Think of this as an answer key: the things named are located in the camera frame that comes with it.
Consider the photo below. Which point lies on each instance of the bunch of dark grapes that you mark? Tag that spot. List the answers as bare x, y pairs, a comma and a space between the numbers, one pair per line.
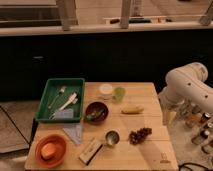
139, 136

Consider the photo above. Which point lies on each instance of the grey sponge in tray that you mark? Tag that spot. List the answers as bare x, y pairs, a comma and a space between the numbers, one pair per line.
64, 114

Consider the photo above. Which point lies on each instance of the green plastic tray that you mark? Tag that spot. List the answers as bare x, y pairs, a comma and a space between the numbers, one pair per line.
51, 89

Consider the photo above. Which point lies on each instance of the orange fruit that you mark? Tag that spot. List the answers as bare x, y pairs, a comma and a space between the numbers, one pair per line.
48, 151

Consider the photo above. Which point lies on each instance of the dark brown bowl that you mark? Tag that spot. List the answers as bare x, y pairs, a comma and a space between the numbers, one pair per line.
96, 106

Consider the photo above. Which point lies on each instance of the white plastic utensil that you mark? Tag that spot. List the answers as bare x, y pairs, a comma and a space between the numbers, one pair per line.
71, 98

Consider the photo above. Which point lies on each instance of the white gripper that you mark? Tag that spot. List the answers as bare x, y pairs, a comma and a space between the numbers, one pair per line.
168, 115

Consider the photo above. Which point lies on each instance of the green vegetable in bowl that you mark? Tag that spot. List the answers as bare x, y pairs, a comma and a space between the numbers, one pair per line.
94, 115

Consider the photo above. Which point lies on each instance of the wooden block with black edge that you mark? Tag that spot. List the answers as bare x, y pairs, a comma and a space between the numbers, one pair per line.
90, 151

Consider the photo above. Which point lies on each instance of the green plastic cup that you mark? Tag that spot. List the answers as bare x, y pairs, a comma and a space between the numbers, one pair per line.
119, 93

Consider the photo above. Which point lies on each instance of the small metal cup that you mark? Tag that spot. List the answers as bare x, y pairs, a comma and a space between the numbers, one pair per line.
112, 138

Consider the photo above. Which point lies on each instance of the metal fork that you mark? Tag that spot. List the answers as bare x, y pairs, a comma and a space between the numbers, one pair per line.
60, 92

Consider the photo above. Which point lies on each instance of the grey folded cloth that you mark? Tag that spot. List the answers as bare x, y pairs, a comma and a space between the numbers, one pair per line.
74, 132

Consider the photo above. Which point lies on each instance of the orange plastic bowl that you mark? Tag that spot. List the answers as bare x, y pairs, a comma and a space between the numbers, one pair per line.
58, 158

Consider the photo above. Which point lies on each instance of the yellow banana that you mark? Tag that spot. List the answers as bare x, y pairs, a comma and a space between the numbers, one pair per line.
132, 109

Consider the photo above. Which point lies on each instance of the spice bottle rack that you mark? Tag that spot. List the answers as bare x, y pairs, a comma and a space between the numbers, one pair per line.
194, 127

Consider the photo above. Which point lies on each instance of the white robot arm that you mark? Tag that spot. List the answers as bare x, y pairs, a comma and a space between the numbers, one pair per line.
183, 84

